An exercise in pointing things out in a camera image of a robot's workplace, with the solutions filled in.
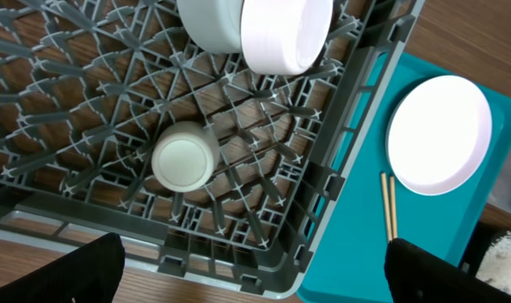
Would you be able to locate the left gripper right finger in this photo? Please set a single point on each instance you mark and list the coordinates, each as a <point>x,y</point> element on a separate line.
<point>415,275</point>

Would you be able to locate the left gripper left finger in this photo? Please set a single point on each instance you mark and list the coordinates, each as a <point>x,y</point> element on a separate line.
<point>91,273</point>

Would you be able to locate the pale green cup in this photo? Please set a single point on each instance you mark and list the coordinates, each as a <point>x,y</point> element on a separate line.
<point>185,156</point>

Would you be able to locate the pink bowl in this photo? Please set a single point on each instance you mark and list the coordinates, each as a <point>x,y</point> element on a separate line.
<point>284,37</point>

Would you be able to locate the grey bowl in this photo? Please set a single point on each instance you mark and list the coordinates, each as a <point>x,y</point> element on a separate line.
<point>213,25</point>

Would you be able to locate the wooden chopstick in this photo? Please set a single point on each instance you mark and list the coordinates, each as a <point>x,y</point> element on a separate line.
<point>386,204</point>
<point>393,200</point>

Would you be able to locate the spilled rice pile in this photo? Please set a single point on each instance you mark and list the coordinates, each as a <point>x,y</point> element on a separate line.
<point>495,267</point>

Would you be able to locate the large pink plate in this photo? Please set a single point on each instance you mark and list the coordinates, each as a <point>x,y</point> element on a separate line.
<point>439,134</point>

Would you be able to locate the grey plastic dish rack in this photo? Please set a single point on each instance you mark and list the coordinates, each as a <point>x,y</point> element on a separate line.
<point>86,89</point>

